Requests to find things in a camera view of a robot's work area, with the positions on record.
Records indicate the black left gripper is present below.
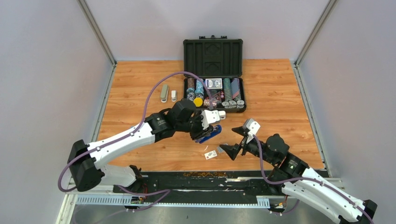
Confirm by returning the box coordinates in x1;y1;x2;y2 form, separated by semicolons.
176;111;213;141

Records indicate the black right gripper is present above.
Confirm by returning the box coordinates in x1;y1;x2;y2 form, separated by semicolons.
219;127;275;165

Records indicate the blue stapler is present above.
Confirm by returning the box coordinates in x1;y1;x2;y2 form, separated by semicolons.
196;125;222;144

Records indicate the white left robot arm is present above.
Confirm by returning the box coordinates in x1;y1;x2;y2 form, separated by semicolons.
66;99;226;193

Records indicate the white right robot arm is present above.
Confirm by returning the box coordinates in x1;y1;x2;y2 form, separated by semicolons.
220;126;377;224

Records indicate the small white stapler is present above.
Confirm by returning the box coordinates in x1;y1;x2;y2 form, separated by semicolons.
171;90;177;102

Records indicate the grey-green stapler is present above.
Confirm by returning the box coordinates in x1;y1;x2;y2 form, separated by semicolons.
160;84;169;103

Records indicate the yellow poker chip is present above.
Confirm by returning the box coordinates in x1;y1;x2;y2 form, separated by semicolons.
193;97;203;107

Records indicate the blue playing card deck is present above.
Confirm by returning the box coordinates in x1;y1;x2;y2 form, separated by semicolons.
205;78;223;90

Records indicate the black poker chip case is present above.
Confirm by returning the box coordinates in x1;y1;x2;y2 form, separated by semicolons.
183;36;247;113

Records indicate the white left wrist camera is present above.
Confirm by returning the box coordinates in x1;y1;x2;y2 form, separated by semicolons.
201;110;221;129

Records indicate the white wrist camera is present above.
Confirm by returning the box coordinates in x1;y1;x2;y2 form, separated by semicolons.
201;110;221;129
242;118;261;136

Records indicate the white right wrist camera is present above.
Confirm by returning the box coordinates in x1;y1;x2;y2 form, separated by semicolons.
242;118;261;136

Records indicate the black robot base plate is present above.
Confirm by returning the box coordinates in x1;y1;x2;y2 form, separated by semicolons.
125;170;287;204

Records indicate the aluminium slotted rail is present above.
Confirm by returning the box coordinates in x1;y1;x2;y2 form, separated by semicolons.
76;194;270;208

